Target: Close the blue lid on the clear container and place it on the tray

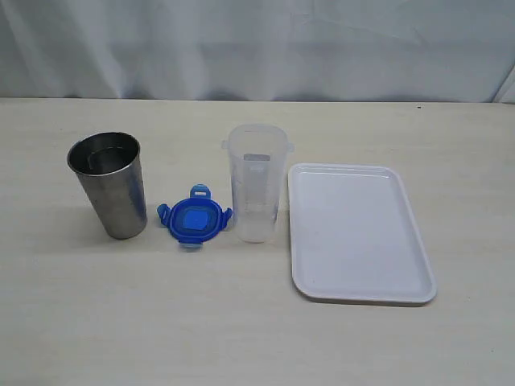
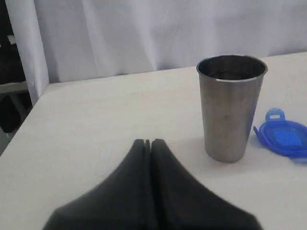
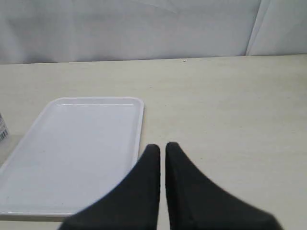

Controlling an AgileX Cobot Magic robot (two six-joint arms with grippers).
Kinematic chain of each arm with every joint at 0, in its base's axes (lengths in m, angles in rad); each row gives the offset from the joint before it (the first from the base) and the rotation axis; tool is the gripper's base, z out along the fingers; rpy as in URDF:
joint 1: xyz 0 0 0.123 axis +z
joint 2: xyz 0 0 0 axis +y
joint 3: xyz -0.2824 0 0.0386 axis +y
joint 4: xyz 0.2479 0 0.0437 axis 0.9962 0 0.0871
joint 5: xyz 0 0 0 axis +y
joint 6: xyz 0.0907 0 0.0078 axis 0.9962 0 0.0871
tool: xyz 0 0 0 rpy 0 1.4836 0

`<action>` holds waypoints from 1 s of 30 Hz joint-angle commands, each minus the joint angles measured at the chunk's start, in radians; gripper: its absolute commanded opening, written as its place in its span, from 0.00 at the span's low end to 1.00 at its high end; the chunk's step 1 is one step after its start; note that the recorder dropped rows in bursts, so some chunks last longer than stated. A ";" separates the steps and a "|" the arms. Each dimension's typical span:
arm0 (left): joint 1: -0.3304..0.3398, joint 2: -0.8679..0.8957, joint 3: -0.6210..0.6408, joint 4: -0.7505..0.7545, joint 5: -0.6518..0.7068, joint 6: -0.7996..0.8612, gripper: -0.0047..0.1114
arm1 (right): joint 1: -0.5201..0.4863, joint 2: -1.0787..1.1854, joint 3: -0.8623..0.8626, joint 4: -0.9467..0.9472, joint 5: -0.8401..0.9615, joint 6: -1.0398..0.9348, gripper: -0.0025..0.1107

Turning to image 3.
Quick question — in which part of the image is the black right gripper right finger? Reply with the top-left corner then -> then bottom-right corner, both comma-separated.
165,142 -> 282,230

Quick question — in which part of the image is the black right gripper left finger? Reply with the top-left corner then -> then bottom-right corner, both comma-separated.
60,144 -> 160,230

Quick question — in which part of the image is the clear plastic container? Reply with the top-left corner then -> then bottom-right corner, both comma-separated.
0,114 -> 9,142

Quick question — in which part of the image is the white plastic tray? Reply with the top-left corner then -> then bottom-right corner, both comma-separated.
0,97 -> 144,217

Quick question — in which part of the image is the white backdrop cloth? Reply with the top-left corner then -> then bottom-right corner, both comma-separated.
0,0 -> 307,64

